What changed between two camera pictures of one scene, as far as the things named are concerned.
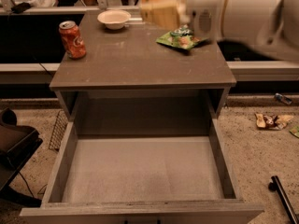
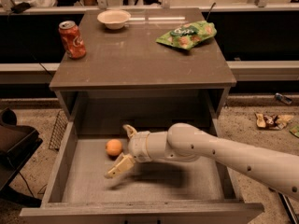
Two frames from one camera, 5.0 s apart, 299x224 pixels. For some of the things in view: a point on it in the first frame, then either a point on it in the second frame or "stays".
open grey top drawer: [149, 171] stays
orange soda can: [73, 40] stays
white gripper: [204, 14] → [137, 146]
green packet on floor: [294, 131] stays
